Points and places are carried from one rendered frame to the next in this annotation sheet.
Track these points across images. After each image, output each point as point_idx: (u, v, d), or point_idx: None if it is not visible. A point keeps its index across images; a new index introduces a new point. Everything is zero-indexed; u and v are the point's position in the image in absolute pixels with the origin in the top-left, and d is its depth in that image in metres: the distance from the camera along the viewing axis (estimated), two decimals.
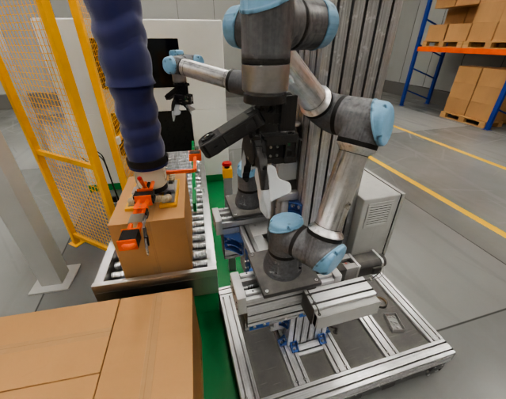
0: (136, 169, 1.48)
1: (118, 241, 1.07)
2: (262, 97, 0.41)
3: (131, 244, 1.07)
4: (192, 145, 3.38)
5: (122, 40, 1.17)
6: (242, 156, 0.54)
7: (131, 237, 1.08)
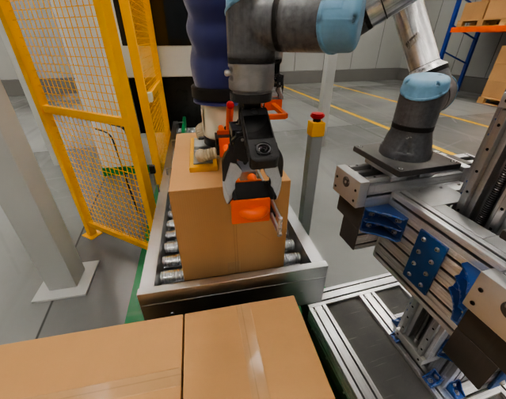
0: (211, 101, 0.90)
1: (235, 201, 0.49)
2: (272, 93, 0.44)
3: (262, 208, 0.49)
4: None
5: None
6: (228, 173, 0.49)
7: (258, 195, 0.50)
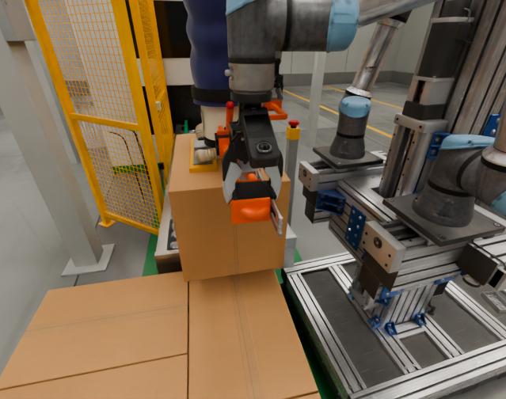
0: (211, 102, 0.90)
1: (235, 201, 0.49)
2: (272, 93, 0.45)
3: (262, 208, 0.49)
4: None
5: None
6: (228, 173, 0.49)
7: (258, 195, 0.50)
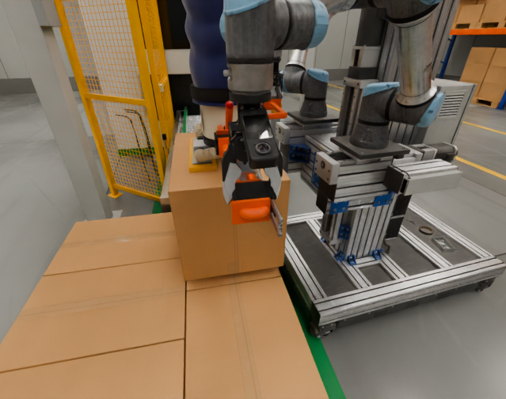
0: (211, 101, 0.90)
1: (235, 202, 0.49)
2: (270, 93, 0.44)
3: (262, 208, 0.49)
4: None
5: None
6: (228, 174, 0.49)
7: (258, 195, 0.50)
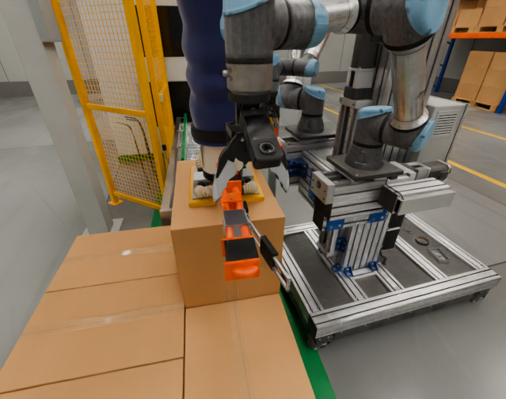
0: (209, 142, 0.96)
1: (228, 263, 0.54)
2: (270, 93, 0.45)
3: (252, 268, 0.55)
4: None
5: None
6: (222, 171, 0.48)
7: (249, 256, 0.56)
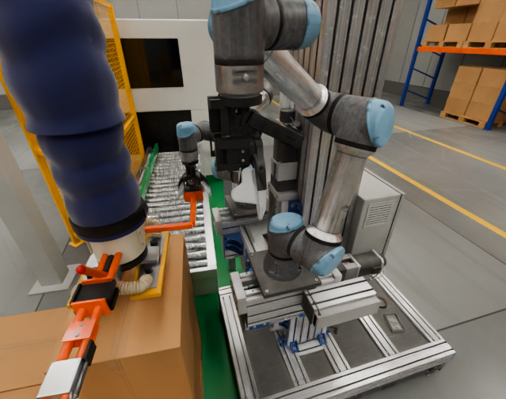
0: (85, 237, 0.81)
1: None
2: None
3: None
4: None
5: (43, 43, 0.55)
6: (264, 180, 0.45)
7: None
